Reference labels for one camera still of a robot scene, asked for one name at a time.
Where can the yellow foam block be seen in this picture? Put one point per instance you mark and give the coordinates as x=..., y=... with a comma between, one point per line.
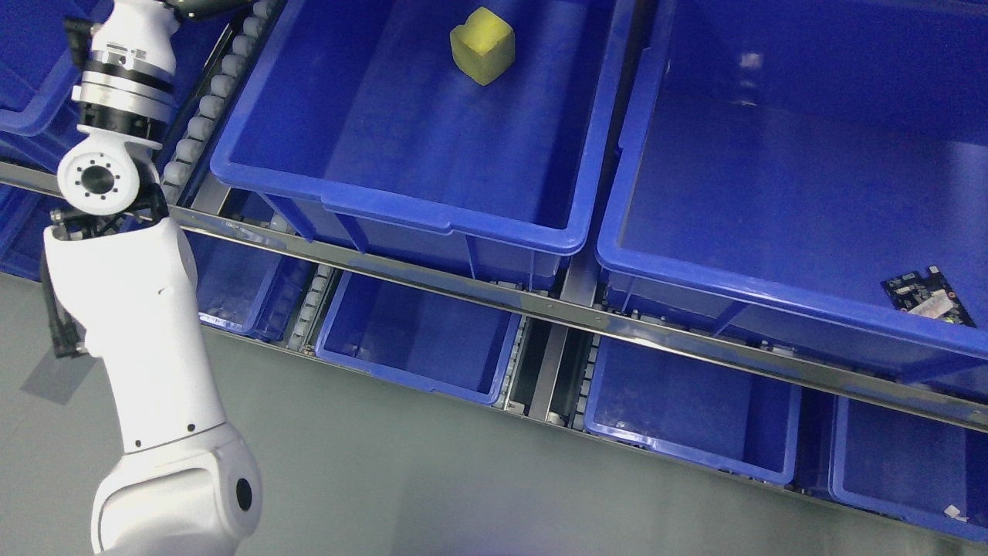
x=483, y=46

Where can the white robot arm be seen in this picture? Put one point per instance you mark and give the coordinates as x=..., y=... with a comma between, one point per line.
x=121, y=278

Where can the blue bin lower middle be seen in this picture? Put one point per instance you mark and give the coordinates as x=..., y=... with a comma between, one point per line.
x=415, y=338

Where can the metal shelf rack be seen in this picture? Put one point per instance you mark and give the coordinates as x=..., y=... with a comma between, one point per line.
x=577, y=298

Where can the blue bin middle shelf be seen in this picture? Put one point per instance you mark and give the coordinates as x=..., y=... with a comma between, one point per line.
x=357, y=127

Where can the blue bin right of middle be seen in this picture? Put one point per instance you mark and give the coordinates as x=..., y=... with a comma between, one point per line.
x=779, y=159

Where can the blue bin lower far right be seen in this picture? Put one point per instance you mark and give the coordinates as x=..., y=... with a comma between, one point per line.
x=925, y=472

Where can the green circuit board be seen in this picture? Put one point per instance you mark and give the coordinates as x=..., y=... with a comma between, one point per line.
x=928, y=295

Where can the blue bin upper left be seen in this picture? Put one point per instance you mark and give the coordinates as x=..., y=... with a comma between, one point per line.
x=39, y=117

